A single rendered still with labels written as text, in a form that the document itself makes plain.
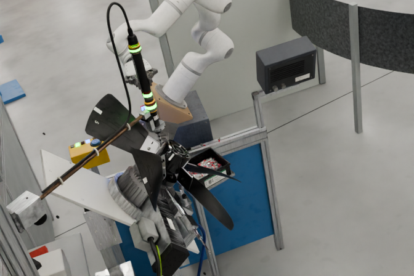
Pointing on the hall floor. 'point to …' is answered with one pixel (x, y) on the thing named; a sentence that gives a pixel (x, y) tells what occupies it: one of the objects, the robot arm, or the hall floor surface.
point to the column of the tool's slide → (13, 247)
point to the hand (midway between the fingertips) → (143, 82)
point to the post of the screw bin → (206, 237)
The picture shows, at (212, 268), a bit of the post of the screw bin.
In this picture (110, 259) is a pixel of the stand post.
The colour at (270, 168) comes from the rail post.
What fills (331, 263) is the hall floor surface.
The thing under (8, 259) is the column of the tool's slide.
